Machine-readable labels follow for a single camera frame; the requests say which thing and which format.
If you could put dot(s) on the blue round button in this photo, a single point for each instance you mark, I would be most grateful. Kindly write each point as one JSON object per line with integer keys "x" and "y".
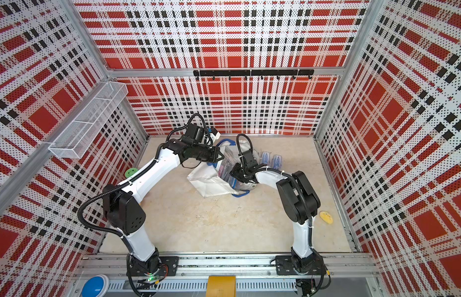
{"x": 96, "y": 286}

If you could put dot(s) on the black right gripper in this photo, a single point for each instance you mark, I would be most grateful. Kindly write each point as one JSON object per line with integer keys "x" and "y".
{"x": 233, "y": 172}

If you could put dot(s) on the white canvas bag blue handles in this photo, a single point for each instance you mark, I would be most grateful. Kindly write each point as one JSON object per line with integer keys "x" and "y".
{"x": 214, "y": 179}

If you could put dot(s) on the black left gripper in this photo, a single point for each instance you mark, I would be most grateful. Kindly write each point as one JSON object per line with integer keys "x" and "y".
{"x": 215, "y": 150}

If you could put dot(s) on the yellow round disc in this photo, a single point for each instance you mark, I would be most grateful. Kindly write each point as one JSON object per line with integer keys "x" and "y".
{"x": 326, "y": 217}

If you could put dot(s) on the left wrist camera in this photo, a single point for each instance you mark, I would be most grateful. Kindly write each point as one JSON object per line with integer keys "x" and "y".
{"x": 195, "y": 135}

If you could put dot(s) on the green round toy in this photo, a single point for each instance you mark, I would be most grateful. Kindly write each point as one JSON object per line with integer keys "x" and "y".
{"x": 130, "y": 172}

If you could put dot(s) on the blue compass set case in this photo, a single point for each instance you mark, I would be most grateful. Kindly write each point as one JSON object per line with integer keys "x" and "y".
{"x": 225, "y": 172}
{"x": 276, "y": 162}
{"x": 266, "y": 158}

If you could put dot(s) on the black hook rail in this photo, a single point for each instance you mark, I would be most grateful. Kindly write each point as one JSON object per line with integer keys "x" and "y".
{"x": 254, "y": 72}

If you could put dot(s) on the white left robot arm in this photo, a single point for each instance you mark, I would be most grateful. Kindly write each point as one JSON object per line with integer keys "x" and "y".
{"x": 122, "y": 202}

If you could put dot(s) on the white wire mesh basket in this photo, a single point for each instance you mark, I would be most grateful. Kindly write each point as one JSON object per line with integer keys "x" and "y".
{"x": 78, "y": 136}

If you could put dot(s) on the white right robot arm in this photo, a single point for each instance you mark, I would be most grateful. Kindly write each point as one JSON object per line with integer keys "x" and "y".
{"x": 298, "y": 197}

